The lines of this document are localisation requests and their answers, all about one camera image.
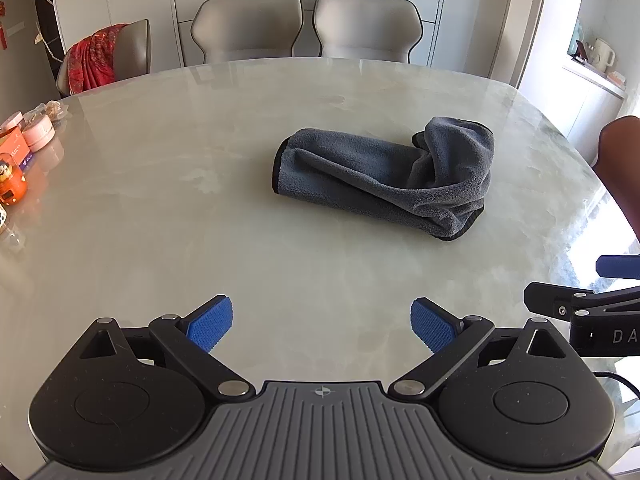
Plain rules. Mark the clear plastic snack bags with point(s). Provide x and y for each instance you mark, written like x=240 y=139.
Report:
x=50 y=110

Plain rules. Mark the grey and blue towel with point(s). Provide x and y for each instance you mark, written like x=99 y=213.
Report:
x=350 y=170

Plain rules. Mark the white kettle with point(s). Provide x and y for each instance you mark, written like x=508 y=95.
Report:
x=601 y=55

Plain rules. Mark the orange toy figure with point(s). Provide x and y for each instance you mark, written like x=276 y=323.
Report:
x=12 y=182

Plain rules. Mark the white counter cabinet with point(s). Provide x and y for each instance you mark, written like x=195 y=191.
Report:
x=592 y=105

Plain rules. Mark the red hanging ornament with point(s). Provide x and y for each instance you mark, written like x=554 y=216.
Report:
x=4 y=32

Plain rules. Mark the beige chair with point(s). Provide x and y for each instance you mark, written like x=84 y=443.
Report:
x=367 y=25
x=135 y=47
x=247 y=27

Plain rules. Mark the red patterned cloth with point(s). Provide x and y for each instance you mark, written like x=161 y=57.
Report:
x=95 y=57

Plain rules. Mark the orange box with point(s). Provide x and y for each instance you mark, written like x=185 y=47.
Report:
x=17 y=147

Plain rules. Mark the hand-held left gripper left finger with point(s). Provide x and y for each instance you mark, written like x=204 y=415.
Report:
x=210 y=325

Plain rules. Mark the pink round box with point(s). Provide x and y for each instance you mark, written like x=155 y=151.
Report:
x=39 y=132
x=11 y=122

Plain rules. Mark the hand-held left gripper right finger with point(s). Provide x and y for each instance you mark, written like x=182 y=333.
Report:
x=432 y=325

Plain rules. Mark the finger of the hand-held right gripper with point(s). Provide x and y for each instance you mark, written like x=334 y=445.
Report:
x=617 y=266
x=550 y=300

